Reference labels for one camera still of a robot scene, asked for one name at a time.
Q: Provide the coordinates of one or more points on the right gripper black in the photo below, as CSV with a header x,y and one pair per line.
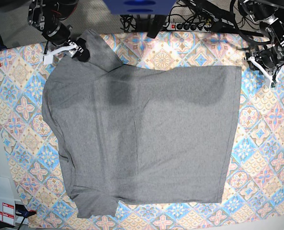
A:
x,y
58,34

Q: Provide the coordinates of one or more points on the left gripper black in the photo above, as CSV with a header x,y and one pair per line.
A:
x,y
270,61

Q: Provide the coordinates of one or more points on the grey T-shirt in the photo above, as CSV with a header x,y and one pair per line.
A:
x,y
140,136

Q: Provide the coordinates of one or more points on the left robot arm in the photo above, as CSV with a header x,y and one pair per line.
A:
x,y
263,13

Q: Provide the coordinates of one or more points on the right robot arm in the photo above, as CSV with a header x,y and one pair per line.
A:
x,y
47,16

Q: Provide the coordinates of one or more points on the white power strip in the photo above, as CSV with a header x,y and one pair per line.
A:
x,y
188,27

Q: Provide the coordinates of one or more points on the patterned tile tablecloth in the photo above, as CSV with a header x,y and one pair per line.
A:
x,y
254,189

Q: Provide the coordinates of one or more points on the blue orange clamp bottom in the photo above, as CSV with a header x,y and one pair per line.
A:
x,y
21,211

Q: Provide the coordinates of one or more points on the white label sheet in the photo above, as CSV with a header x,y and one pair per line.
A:
x,y
7,210

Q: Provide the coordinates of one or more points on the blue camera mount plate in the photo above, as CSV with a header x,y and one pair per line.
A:
x,y
122,7

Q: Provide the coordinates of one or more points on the black vertical post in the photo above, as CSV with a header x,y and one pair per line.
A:
x,y
156,26

